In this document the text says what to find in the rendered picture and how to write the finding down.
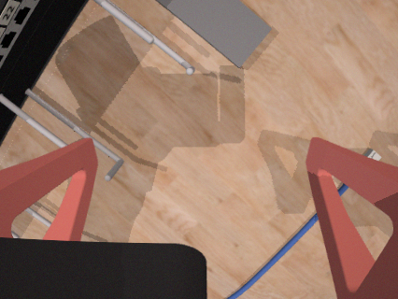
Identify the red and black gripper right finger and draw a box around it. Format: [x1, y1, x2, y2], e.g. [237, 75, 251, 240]
[306, 137, 398, 299]

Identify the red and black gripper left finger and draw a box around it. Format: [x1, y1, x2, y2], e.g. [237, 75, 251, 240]
[0, 138, 98, 241]

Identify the blue patch cord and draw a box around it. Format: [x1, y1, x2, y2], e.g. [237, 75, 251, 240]
[226, 184, 348, 299]

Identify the white network cable plug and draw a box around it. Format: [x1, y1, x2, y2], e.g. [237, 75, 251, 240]
[364, 149, 382, 161]

